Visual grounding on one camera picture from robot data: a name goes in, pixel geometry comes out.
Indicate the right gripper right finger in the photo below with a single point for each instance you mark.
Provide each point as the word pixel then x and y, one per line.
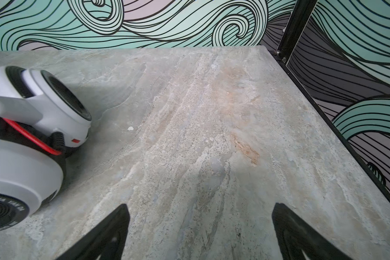
pixel 297 240

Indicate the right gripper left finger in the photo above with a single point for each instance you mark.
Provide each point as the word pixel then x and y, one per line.
pixel 106 241

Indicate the white black headphones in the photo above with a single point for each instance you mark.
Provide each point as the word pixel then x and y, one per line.
pixel 42 123

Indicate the black frame post right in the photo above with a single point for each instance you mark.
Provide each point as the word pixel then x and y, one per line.
pixel 297 22

